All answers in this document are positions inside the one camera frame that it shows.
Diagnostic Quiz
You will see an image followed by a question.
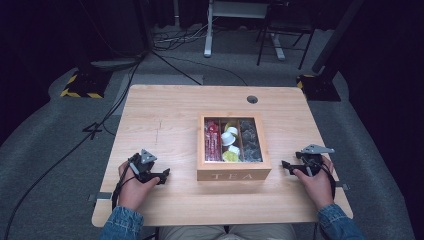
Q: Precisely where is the person's left hand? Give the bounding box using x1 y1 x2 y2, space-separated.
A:
118 160 161 212

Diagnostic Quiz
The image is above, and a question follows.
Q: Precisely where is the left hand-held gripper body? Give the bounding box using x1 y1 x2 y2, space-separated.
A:
128 148 158 185

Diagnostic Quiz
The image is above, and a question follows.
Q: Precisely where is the left hand-held gripper cable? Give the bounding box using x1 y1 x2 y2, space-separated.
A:
111 161 138 210

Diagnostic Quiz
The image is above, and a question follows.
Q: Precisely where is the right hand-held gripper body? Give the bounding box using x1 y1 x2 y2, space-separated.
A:
295 143 336 177

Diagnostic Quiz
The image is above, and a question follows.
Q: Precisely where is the long black floor cable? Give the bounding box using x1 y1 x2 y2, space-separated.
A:
2 54 146 240

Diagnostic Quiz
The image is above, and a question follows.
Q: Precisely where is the black chair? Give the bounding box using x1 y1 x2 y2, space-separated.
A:
255 0 316 71

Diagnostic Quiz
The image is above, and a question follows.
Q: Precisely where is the wooden tea box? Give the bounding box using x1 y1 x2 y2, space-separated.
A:
196 112 273 182

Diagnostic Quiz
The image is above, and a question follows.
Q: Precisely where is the yellow striped stand base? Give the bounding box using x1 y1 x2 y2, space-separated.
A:
296 73 342 102
60 68 113 100

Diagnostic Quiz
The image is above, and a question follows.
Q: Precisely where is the pile of dark tea bags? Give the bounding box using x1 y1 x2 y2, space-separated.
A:
239 119 264 163

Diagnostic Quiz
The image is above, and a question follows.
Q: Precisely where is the green lid capsule cup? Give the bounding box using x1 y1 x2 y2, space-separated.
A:
222 150 241 163

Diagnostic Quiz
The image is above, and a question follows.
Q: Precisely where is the right hand-held gripper cable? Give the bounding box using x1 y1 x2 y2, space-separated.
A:
319 163 338 201

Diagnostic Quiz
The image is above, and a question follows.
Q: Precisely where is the white desk frame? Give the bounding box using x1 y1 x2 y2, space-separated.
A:
203 0 288 62

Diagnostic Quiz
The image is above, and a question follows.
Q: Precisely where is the slanted black pole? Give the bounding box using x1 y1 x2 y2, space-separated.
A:
311 0 366 75

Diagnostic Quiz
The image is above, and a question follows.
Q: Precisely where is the thin black floor cable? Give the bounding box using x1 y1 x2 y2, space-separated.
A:
151 49 249 87

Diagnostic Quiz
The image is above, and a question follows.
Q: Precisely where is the bundle of floor cables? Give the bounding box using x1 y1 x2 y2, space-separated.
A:
153 18 216 52

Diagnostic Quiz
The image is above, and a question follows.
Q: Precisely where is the pile of red sachets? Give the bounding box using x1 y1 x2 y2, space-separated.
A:
204 119 223 162

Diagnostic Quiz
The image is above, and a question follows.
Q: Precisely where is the person's right hand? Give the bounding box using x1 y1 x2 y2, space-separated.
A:
292 155 336 211

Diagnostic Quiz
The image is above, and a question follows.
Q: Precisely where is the hand-held gripper cable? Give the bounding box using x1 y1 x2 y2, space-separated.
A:
319 163 338 201
111 161 138 210

